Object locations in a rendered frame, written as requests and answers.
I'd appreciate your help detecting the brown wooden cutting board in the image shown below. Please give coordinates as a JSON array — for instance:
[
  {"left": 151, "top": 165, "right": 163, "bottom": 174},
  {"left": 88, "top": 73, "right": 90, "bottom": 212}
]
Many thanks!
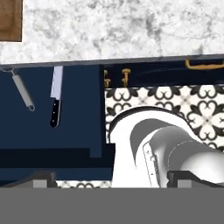
[{"left": 0, "top": 0, "right": 24, "bottom": 43}]

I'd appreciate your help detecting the navy cupboard base panel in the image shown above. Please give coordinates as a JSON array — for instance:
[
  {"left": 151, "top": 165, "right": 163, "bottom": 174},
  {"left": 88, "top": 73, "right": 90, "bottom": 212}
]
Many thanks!
[{"left": 0, "top": 147, "right": 116, "bottom": 187}]

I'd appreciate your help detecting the navy drawer front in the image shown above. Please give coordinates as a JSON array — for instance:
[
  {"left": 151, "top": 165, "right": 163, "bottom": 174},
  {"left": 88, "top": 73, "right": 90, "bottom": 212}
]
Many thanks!
[{"left": 101, "top": 58, "right": 224, "bottom": 88}]

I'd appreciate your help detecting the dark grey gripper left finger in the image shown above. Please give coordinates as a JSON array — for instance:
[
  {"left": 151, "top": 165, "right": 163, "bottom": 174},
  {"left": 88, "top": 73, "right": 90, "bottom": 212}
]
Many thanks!
[{"left": 0, "top": 169, "right": 58, "bottom": 189}]

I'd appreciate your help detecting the long gold drawer handle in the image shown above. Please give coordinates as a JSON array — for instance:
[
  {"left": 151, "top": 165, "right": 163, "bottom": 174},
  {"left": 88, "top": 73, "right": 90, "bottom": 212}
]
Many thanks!
[{"left": 185, "top": 59, "right": 224, "bottom": 71}]

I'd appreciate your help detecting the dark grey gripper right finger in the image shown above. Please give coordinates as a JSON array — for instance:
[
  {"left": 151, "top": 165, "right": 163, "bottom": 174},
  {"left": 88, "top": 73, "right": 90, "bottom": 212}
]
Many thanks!
[{"left": 166, "top": 170, "right": 224, "bottom": 189}]

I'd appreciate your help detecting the small gold cupboard handle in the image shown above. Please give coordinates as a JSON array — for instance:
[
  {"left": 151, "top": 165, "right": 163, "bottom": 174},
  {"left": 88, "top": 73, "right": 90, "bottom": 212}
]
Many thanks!
[
  {"left": 103, "top": 69, "right": 112, "bottom": 88},
  {"left": 121, "top": 68, "right": 132, "bottom": 88}
]

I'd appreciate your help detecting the navy cupboard door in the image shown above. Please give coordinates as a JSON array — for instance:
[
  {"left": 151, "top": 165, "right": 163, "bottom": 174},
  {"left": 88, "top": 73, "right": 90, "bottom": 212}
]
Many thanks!
[{"left": 0, "top": 64, "right": 103, "bottom": 158}]

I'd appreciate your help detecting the black handled kitchen knife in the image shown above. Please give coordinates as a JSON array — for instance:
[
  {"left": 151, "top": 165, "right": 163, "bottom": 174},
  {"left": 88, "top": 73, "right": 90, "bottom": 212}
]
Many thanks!
[{"left": 49, "top": 66, "right": 65, "bottom": 129}]

